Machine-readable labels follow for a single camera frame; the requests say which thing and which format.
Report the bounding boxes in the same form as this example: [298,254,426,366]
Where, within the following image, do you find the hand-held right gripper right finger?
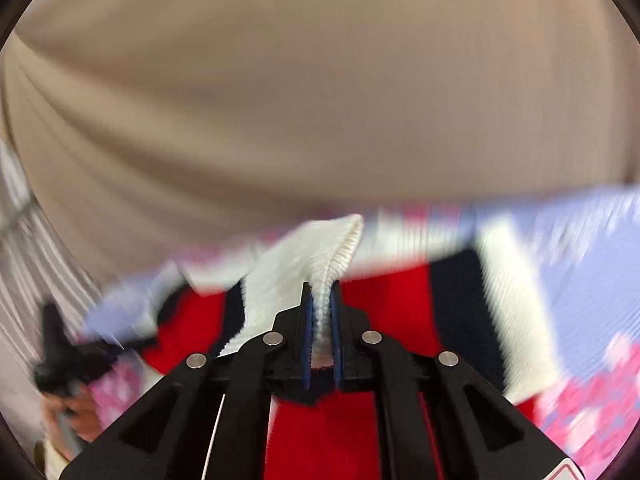
[330,280,587,480]

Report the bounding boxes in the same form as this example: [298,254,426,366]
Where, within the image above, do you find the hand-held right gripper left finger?
[59,282,316,480]

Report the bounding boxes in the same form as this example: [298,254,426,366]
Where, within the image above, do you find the white red navy knit sweater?
[140,213,561,480]

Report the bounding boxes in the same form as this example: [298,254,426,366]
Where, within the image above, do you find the person's left hand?
[43,382,104,453]

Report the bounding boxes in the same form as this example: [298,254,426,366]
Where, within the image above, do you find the grey striped cloth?
[0,137,103,441]

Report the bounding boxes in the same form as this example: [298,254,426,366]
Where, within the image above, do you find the beige curtain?
[0,0,640,281]

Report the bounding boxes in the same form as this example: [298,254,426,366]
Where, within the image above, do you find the floral purple pink blanket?
[82,185,640,476]

